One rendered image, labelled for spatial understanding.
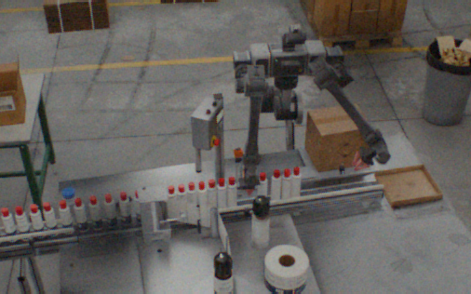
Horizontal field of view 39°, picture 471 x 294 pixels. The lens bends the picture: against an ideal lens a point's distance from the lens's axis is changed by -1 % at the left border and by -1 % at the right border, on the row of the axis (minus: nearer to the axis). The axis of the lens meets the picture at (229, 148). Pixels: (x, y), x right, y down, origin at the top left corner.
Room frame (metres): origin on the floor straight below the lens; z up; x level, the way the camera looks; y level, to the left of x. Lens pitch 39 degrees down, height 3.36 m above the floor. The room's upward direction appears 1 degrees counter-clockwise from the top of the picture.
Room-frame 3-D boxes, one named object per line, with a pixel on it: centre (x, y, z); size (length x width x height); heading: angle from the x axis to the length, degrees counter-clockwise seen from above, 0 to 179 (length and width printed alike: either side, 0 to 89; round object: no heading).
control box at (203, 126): (2.68, 0.11, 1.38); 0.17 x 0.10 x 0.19; 156
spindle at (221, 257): (1.99, 0.04, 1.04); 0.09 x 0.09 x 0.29
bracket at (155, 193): (2.44, 0.38, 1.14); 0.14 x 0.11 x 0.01; 101
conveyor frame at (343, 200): (2.62, -0.02, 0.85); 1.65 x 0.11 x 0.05; 101
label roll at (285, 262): (2.10, -0.26, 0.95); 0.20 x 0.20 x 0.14
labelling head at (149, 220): (2.44, 0.38, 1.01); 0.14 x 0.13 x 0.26; 101
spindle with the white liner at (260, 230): (2.36, -0.15, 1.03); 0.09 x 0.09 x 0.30
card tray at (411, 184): (2.81, -0.99, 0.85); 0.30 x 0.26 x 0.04; 101
